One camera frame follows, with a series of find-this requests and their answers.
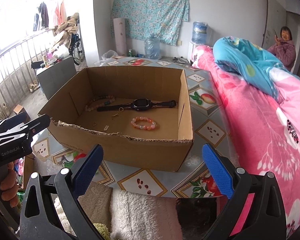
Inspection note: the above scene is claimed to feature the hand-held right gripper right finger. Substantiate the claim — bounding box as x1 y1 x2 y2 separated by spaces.
202 144 287 240

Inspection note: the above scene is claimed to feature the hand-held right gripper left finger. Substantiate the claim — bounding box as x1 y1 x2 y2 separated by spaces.
19 144 105 240

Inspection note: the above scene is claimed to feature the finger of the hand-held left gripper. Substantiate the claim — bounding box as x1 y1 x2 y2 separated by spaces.
0 112 28 133
0 114 51 140

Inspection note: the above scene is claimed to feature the pale bead bracelet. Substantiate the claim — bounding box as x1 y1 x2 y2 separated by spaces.
84 94 115 112

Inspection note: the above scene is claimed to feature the brown cardboard box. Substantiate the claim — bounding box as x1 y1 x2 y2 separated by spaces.
37 66 194 173

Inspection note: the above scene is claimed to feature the orange pink bead bracelet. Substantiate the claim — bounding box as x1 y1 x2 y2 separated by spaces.
130 116 157 131

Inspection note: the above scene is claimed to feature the black and pink smartwatch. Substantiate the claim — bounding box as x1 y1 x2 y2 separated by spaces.
97 99 177 112

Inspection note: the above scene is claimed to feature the person's left hand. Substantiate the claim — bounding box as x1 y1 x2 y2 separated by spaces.
0 160 20 208

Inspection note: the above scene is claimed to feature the small cardboard box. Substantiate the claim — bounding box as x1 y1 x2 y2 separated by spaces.
13 104 30 120

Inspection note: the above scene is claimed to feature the grey cabinet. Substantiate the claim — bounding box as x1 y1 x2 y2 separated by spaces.
36 54 78 100

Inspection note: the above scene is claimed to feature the fruit printed tablecloth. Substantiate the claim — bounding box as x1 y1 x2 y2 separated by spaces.
31 56 233 198

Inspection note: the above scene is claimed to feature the metal balcony railing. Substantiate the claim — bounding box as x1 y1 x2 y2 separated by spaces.
0 27 55 120

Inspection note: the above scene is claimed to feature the pink floral blanket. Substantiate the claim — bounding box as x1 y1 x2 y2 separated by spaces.
191 44 300 240

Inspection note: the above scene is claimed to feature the green fuzzy cloth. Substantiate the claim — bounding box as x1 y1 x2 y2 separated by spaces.
92 222 111 240

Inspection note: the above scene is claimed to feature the white fluffy cloth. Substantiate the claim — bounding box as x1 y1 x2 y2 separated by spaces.
57 180 183 240

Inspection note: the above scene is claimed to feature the wheelchair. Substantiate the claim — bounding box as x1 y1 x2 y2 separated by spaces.
67 31 87 65

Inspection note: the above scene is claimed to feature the pile of clothes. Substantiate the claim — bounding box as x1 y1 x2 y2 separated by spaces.
52 12 80 53

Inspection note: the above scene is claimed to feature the white plastic bag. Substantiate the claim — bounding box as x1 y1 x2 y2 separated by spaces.
101 50 119 62

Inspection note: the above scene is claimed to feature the dark hanging jacket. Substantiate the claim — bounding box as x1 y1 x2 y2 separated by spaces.
33 2 49 32

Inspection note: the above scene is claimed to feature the pink hanging garment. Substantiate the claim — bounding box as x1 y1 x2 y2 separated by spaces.
52 0 67 27

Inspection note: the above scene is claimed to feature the blue patterned blanket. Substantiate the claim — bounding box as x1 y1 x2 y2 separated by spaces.
212 36 300 103

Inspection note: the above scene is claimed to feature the white water dispenser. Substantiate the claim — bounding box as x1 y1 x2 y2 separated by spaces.
187 41 203 62

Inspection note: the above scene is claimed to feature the clear water jug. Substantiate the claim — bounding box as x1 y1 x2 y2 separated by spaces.
144 34 161 60

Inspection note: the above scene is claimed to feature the blue water jug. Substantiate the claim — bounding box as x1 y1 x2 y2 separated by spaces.
191 21 208 45

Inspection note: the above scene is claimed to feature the grey door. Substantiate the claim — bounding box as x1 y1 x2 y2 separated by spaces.
261 0 288 50

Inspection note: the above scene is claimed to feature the floral wall cloth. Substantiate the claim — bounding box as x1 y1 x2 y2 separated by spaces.
111 0 190 47

